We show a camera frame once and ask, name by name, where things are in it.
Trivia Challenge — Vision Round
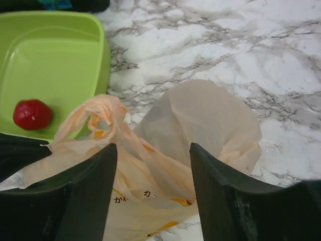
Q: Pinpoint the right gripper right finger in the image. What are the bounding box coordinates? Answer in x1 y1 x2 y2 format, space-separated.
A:
190 143 320 241

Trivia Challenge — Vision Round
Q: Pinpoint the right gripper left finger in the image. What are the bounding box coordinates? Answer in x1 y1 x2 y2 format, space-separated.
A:
1 144 117 240

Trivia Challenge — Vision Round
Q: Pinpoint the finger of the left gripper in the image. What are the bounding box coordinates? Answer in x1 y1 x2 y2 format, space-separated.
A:
1 134 52 182

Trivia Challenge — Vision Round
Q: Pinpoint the translucent orange plastic bag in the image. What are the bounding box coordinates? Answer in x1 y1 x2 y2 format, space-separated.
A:
22 79 263 241

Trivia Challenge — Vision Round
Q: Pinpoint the red fake pomegranate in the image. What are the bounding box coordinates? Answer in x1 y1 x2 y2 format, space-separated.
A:
13 99 52 131

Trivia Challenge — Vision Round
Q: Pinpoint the green plastic basin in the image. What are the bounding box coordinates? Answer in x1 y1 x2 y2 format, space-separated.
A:
1 11 111 141

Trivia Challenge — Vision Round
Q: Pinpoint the black plastic toolbox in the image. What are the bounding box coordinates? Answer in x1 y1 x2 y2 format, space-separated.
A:
1 0 110 13

